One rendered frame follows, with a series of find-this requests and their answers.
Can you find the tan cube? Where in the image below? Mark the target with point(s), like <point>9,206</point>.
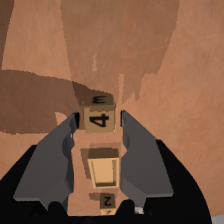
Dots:
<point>107,204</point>
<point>99,113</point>

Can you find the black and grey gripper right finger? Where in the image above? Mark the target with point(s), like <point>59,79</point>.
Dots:
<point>157,182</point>

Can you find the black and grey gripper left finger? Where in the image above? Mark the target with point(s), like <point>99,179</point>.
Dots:
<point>42,175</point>

